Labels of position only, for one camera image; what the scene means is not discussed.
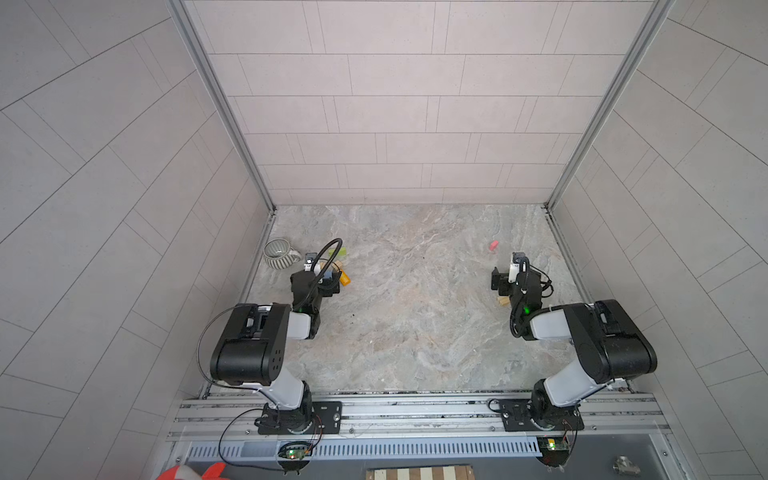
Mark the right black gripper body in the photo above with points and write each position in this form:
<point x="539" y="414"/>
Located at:
<point x="504" y="282"/>

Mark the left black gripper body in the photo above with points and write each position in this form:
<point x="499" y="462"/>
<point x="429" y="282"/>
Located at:
<point x="327" y="271"/>

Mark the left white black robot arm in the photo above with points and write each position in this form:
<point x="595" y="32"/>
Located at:
<point x="252" y="349"/>

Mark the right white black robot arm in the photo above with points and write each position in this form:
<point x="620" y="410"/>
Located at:
<point x="608" y="344"/>

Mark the orange cylinder wood block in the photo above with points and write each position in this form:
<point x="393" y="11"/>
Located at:
<point x="344" y="278"/>

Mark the grey ribbed ceramic mug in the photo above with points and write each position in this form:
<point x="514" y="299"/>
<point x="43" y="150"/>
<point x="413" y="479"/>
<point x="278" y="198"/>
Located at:
<point x="278" y="254"/>

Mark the right green circuit board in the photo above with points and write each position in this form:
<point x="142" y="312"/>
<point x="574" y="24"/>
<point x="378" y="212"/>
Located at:
<point x="555" y="451"/>

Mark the green circuit board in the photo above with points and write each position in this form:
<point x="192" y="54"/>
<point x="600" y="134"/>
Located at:
<point x="299" y="451"/>
<point x="555" y="451"/>

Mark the left green circuit board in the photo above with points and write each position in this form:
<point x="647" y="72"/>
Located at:
<point x="299" y="451"/>

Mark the striped wood board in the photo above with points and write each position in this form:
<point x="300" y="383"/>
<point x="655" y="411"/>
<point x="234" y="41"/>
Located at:
<point x="451" y="472"/>

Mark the small metal clamp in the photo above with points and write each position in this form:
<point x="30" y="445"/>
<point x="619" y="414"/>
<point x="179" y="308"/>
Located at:
<point x="625" y="467"/>

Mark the red white object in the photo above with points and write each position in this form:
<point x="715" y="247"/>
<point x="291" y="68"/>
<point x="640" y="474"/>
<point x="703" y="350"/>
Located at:
<point x="185" y="472"/>

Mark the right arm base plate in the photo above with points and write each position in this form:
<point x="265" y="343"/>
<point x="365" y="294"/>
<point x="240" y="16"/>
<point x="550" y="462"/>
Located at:
<point x="520" y="415"/>

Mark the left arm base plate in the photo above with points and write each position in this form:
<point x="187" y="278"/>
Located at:
<point x="308" y="418"/>

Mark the aluminium mounting rail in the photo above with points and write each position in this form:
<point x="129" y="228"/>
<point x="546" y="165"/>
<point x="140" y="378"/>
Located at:
<point x="463" y="414"/>

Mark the grey slotted cable duct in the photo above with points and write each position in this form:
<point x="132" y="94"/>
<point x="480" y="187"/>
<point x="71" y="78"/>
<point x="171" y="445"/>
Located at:
<point x="372" y="449"/>

